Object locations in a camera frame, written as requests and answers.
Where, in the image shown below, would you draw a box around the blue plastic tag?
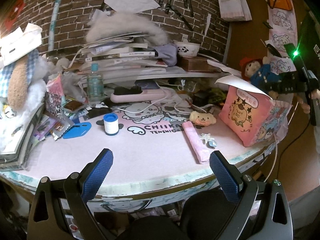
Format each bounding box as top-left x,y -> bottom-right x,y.
62,122 -> 92,140

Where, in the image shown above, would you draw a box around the black hair clip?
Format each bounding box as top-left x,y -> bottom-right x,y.
260,39 -> 283,58

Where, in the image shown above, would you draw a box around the white cable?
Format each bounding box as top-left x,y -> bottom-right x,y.
124,90 -> 215,122

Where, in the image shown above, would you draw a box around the blue star charm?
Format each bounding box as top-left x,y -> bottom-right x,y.
200,133 -> 218,148

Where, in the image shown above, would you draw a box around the clear plastic water bottle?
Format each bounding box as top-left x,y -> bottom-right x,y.
87,63 -> 104,107

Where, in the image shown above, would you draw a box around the brown box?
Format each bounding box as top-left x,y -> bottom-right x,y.
180,56 -> 222,72

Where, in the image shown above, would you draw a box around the purple cloth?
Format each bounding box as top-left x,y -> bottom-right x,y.
155,43 -> 178,67

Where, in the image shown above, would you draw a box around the bear plush with red hat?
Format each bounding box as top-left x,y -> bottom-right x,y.
239,57 -> 284,99

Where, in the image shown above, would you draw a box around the white panda bowl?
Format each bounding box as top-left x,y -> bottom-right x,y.
173,42 -> 201,58

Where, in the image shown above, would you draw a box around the white jar with blue lid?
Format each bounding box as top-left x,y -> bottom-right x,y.
103,113 -> 120,136

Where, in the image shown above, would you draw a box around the silver zigzag foil packet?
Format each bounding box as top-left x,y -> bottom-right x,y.
50,121 -> 74,142

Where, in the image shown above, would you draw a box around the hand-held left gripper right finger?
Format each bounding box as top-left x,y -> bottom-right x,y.
209,151 -> 293,240

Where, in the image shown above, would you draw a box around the grey fluffy fur item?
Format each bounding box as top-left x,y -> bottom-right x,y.
85,12 -> 168,46

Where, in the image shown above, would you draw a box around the pink hairbrush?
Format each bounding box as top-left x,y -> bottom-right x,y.
110,85 -> 167,103

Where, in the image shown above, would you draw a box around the black cable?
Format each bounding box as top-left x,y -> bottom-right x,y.
262,120 -> 313,180

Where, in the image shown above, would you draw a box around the pink cartoon paper bag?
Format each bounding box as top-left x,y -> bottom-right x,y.
219,85 -> 293,147

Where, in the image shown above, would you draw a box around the rolled poster tube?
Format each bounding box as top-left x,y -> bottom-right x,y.
47,0 -> 69,53

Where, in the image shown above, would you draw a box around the small yellow dog plush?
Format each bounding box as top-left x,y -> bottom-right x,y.
189,111 -> 217,126

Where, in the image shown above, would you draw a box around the stack of books and papers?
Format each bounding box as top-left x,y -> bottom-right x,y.
77,31 -> 175,80

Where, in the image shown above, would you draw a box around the pile of large books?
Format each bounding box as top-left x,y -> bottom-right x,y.
0,102 -> 47,172

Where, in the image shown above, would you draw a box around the person's right hand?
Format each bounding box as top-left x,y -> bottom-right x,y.
297,95 -> 312,117

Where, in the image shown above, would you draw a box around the red paper decoration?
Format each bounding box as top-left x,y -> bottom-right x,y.
5,0 -> 27,24

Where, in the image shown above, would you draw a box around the green snack packet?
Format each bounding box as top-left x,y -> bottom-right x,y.
207,89 -> 227,104

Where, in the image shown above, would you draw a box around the brown square wallet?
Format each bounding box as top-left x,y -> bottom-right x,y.
64,100 -> 84,112

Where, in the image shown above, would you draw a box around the white folded paper sheet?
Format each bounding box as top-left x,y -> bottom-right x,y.
215,74 -> 274,99

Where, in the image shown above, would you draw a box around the white paper bag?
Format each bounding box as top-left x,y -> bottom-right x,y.
216,0 -> 252,22

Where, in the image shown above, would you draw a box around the long pink box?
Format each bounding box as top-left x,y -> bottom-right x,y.
182,121 -> 213,165

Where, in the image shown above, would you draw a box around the pink cartoon snack bag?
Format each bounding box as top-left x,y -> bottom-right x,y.
46,74 -> 66,117

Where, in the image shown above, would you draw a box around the black chair seat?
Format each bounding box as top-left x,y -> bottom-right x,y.
117,189 -> 253,240

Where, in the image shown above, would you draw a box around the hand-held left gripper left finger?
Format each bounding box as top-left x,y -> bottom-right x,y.
26,148 -> 114,240

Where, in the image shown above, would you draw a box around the large white dog plush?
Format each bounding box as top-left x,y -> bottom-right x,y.
0,47 -> 50,155

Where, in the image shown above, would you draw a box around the purple card packet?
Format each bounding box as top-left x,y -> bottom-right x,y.
31,119 -> 57,140

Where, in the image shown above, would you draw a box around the black tape strips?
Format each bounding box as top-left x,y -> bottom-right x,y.
159,0 -> 198,30

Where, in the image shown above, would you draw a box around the white shelf board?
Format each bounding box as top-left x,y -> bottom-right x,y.
100,69 -> 225,83

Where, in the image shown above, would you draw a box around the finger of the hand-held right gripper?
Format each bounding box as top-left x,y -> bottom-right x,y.
266,78 -> 310,95

